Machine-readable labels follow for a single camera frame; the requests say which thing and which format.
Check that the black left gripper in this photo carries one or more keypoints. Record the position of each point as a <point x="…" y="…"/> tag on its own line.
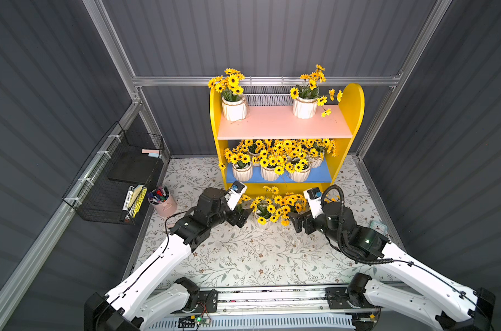
<point x="238" y="214"/>

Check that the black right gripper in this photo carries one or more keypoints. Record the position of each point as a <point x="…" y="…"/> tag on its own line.
<point x="302" y="221"/>

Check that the shelf sunflower pot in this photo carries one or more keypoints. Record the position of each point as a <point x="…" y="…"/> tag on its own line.
<point x="232" y="97"/>
<point x="317" y="149"/>
<point x="272" y="159"/>
<point x="297" y="164"/>
<point x="266" y="207"/>
<point x="237" y="159"/>
<point x="307" y="97"/>
<point x="283" y="205"/>

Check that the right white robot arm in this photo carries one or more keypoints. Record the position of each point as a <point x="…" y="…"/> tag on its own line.
<point x="435" y="300"/>

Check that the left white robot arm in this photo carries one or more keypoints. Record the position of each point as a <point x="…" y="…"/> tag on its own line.
<point x="132" y="305"/>

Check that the small teal alarm clock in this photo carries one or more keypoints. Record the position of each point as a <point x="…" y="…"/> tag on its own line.
<point x="379" y="227"/>

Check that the yellow wooden shelf unit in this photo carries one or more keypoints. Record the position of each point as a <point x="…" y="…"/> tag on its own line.
<point x="264" y="125"/>

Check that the pink metal pen bucket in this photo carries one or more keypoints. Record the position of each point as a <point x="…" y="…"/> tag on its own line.
<point x="163" y="201"/>

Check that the yellow marker in basket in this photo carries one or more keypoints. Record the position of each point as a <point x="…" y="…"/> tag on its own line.
<point x="136" y="201"/>

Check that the white marker in basket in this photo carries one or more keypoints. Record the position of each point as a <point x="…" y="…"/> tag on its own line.
<point x="125" y="207"/>

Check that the white mesh desk organizer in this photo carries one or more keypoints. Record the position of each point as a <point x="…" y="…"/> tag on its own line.
<point x="268" y="95"/>

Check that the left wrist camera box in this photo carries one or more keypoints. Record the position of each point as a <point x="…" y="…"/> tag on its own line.
<point x="234" y="194"/>

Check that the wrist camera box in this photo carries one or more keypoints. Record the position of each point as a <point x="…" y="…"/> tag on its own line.
<point x="234" y="194"/>
<point x="314" y="198"/>

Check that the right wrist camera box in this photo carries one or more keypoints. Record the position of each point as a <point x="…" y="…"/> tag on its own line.
<point x="314" y="198"/>

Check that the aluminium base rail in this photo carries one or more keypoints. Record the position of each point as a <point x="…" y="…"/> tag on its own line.
<point x="284" y="307"/>

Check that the black wire wall basket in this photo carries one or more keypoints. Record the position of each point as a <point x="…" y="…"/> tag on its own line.
<point x="125" y="158"/>

